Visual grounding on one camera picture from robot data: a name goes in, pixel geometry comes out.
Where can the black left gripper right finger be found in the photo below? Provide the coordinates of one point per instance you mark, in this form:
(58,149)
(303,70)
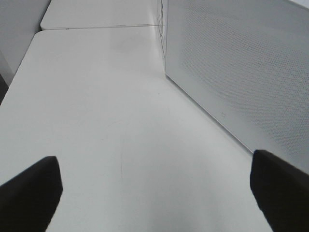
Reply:
(281,192)

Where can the white partition panel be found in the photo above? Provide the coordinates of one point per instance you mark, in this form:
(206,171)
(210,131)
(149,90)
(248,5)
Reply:
(19,22)

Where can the white adjacent table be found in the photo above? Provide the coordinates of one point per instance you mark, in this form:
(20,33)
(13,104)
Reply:
(91,14)

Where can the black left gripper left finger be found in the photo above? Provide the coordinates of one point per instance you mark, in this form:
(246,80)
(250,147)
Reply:
(29,200)

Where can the white microwave door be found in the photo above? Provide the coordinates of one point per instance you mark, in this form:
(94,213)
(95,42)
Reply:
(246,62)

